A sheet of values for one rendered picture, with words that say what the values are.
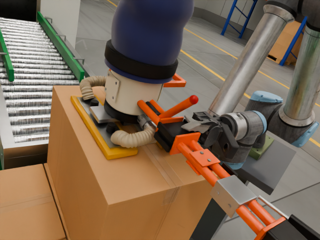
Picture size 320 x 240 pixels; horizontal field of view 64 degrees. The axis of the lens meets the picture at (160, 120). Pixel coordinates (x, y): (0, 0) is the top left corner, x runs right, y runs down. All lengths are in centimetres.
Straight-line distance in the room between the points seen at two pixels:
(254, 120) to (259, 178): 48
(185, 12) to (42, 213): 87
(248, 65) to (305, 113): 40
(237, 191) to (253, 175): 72
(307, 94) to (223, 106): 37
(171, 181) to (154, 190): 7
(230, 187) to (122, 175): 29
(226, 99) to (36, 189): 84
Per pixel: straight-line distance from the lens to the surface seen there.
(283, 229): 56
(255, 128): 88
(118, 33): 73
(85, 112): 90
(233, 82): 97
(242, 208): 57
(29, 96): 183
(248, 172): 131
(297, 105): 123
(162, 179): 74
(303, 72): 112
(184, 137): 65
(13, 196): 119
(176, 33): 74
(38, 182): 123
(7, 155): 133
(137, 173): 73
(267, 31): 100
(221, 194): 58
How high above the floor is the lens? 144
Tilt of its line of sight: 29 degrees down
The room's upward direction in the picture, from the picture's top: 18 degrees clockwise
